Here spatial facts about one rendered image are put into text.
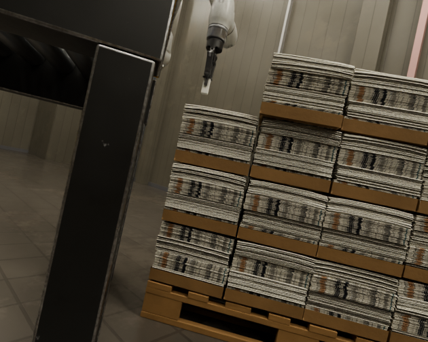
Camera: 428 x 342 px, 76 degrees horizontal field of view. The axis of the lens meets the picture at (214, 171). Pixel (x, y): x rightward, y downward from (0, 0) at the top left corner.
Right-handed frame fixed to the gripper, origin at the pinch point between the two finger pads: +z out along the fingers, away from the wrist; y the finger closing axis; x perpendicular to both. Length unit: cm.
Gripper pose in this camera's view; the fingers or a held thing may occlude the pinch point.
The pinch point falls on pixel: (206, 86)
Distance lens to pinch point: 127.7
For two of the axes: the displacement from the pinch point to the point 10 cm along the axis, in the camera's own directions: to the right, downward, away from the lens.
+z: -2.1, 9.8, 0.0
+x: -9.7, -2.1, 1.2
